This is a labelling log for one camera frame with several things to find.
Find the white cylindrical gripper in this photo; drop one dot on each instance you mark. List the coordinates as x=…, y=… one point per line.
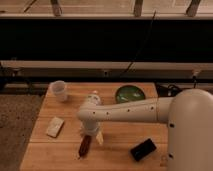
x=92, y=128

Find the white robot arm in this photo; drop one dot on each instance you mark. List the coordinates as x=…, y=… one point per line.
x=188, y=115

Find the white rectangular sponge block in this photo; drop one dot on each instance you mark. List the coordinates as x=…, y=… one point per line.
x=54, y=127

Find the black rectangular phone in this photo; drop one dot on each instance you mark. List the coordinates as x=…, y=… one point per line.
x=143, y=149

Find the green ceramic bowl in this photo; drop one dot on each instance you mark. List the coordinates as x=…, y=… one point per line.
x=129, y=93

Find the translucent white plastic cup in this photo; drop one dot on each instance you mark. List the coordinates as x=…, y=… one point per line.
x=59, y=90

